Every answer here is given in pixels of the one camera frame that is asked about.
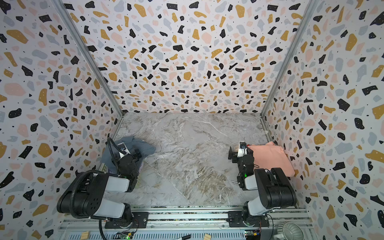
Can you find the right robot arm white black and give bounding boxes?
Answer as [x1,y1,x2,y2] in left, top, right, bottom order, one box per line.
[227,142,297,228]

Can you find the black marker pen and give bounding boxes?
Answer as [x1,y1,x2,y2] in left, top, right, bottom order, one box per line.
[175,234,192,240]

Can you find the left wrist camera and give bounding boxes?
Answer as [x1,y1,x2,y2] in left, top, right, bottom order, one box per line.
[117,143,129,159]

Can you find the grey-blue t-shirt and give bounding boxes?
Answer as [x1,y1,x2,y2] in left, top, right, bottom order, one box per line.
[101,136,156,174]

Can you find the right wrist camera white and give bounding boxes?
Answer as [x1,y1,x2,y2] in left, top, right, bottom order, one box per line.
[237,142,248,158]

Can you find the left circuit board green LED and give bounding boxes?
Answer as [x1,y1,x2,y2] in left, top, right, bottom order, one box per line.
[113,231,135,240]

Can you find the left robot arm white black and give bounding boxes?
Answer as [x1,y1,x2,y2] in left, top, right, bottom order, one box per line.
[57,148,142,229]

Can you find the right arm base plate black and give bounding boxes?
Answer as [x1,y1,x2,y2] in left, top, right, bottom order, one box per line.
[227,211,270,228]

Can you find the folded pink t-shirt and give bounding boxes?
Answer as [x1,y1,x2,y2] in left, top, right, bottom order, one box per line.
[248,142,295,177]

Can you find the aluminium rail frame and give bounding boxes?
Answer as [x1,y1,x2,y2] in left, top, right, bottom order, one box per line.
[56,205,316,240]

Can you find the light green plastic basket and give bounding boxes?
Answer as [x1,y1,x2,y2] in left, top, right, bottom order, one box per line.
[99,163,139,193]

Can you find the left wooden block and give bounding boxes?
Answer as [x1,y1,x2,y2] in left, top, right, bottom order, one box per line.
[80,231,90,240]

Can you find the white desk fan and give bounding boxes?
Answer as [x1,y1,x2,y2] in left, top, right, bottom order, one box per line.
[273,222,305,240]

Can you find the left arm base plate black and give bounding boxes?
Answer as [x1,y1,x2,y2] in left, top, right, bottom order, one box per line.
[104,212,149,230]

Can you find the right circuit board with wires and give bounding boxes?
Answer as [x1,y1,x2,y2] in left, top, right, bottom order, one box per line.
[245,230,261,240]

